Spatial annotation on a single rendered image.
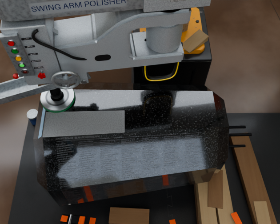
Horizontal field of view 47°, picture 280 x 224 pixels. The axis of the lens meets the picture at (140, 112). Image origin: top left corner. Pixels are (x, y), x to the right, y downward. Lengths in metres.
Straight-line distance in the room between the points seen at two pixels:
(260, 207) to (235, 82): 1.27
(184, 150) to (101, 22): 0.92
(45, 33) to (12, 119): 1.77
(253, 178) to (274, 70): 1.28
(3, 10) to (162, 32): 0.72
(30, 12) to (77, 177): 1.05
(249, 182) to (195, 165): 0.82
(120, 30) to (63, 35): 0.29
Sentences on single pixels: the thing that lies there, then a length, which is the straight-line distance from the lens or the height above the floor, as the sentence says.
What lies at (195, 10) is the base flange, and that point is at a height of 0.78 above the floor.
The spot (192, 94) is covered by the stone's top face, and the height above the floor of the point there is 0.87.
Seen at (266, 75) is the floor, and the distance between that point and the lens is 3.52.
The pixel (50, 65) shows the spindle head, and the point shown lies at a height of 1.32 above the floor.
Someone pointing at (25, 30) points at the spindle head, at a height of 1.57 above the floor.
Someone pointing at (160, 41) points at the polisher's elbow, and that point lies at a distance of 1.67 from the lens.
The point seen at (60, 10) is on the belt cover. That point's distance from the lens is 1.45.
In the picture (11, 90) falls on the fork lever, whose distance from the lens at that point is 2.10.
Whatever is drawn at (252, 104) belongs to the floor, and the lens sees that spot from 3.26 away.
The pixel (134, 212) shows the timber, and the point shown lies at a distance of 2.53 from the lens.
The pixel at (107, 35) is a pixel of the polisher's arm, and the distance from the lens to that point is 1.57.
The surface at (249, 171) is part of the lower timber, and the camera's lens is 2.82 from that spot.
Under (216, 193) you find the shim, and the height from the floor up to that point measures 0.21.
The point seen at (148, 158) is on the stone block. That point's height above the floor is 0.75.
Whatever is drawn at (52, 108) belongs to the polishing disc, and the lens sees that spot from 2.06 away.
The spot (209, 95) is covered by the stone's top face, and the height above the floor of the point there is 0.87.
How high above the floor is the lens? 2.59
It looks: 59 degrees down
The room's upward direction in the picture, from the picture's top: straight up
